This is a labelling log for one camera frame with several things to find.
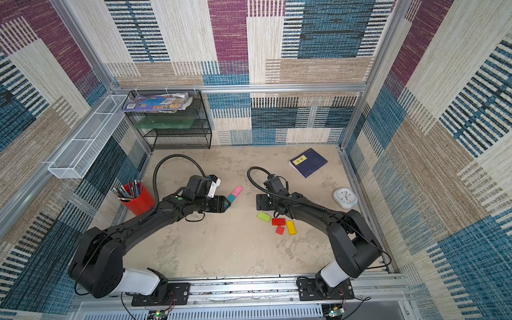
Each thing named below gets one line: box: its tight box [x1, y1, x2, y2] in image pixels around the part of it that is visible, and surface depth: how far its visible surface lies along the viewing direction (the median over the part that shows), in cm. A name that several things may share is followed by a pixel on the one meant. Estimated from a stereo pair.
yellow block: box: [286, 220, 297, 236], surface depth 91 cm
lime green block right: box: [257, 211, 272, 223], surface depth 94 cm
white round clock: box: [333, 187, 358, 210], surface depth 98 cm
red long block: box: [272, 218, 286, 226], surface depth 93 cm
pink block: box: [231, 185, 244, 198], surface depth 104 cm
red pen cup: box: [112, 179, 156, 216], surface depth 89 cm
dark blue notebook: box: [288, 147, 328, 179], surface depth 114 cm
